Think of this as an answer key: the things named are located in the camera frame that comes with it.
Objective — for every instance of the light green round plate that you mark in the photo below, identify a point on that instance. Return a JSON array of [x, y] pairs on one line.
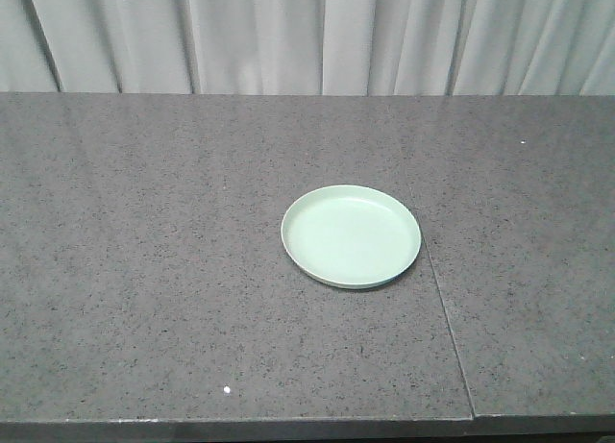
[[351, 236]]

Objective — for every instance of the white pleated curtain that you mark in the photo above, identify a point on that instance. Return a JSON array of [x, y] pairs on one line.
[[309, 47]]

